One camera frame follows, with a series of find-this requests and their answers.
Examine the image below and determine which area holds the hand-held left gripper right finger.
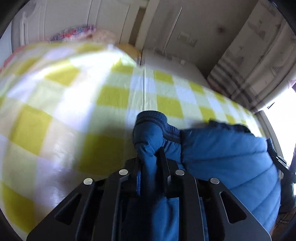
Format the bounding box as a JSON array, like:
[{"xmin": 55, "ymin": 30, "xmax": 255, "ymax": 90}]
[{"xmin": 156, "ymin": 147, "xmax": 271, "ymax": 241}]

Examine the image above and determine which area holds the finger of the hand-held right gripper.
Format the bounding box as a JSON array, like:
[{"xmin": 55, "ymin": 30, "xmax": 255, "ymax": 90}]
[{"xmin": 266, "ymin": 138, "xmax": 296, "ymax": 182}]

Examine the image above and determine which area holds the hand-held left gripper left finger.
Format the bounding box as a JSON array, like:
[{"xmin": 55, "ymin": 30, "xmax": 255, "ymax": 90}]
[{"xmin": 26, "ymin": 158, "xmax": 141, "ymax": 241}]

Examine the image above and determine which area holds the blue quilted jacket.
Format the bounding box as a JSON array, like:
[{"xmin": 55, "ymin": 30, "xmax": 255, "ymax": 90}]
[{"xmin": 120, "ymin": 111, "xmax": 281, "ymax": 241}]

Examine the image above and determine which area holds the printed curtain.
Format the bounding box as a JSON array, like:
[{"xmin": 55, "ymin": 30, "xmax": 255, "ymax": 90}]
[{"xmin": 207, "ymin": 0, "xmax": 296, "ymax": 112}]

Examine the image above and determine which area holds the white nightstand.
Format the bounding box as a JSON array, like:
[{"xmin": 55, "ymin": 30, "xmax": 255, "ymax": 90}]
[{"xmin": 141, "ymin": 49, "xmax": 210, "ymax": 87}]

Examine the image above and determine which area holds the yellow checked bedsheet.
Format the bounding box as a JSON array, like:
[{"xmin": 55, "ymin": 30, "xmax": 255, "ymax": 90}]
[{"xmin": 0, "ymin": 43, "xmax": 266, "ymax": 239}]

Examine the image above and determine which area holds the yellow pillow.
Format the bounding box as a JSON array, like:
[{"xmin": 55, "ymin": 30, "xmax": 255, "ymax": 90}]
[{"xmin": 118, "ymin": 43, "xmax": 141, "ymax": 63}]

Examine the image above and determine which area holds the pale pink pillow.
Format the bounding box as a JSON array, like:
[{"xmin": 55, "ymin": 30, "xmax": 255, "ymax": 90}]
[{"xmin": 90, "ymin": 30, "xmax": 116, "ymax": 47}]

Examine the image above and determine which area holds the white desk lamp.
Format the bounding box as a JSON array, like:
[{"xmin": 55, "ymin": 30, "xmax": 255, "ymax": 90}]
[{"xmin": 165, "ymin": 6, "xmax": 183, "ymax": 50}]

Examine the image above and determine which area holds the purple patterned pillow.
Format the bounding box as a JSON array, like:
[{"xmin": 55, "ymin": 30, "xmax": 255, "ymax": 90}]
[{"xmin": 50, "ymin": 25, "xmax": 96, "ymax": 42}]

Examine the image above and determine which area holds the pink orange floral blanket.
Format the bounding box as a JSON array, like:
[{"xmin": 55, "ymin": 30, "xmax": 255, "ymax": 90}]
[{"xmin": 0, "ymin": 45, "xmax": 26, "ymax": 70}]

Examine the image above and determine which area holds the white wooden headboard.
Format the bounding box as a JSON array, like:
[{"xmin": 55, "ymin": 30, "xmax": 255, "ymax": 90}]
[{"xmin": 11, "ymin": 0, "xmax": 148, "ymax": 47}]

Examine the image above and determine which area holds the wall power socket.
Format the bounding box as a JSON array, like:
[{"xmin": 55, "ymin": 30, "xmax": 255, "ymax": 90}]
[{"xmin": 178, "ymin": 32, "xmax": 198, "ymax": 45}]

